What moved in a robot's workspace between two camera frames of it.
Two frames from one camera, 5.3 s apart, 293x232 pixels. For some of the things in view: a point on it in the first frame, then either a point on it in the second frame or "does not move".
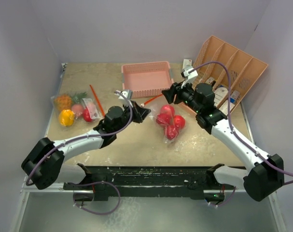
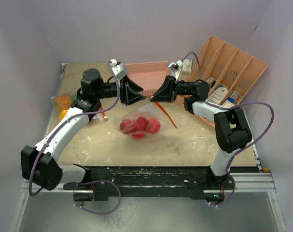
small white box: x=187 y=62 does not move
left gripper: x=139 y=113 to x=129 y=92
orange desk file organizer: x=244 y=71 does not move
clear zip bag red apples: x=171 y=123 to x=143 y=121
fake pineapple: x=63 y=101 does not move
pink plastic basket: x=146 y=79 does not move
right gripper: x=169 y=94 to x=168 y=92
